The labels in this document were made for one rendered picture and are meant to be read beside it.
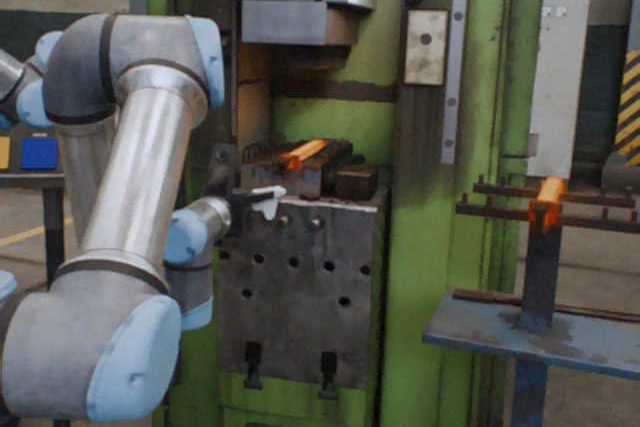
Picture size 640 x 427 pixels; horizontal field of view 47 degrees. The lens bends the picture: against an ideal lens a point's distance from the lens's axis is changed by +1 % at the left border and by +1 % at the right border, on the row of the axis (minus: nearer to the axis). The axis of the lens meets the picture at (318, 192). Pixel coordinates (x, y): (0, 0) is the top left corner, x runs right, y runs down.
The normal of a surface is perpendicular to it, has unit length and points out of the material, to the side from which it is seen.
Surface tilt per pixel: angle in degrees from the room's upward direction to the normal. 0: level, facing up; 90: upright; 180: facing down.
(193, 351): 90
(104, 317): 31
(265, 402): 90
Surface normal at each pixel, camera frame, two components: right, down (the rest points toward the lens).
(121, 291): 0.51, -0.52
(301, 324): -0.22, 0.20
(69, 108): -0.03, 0.62
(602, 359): 0.04, -0.98
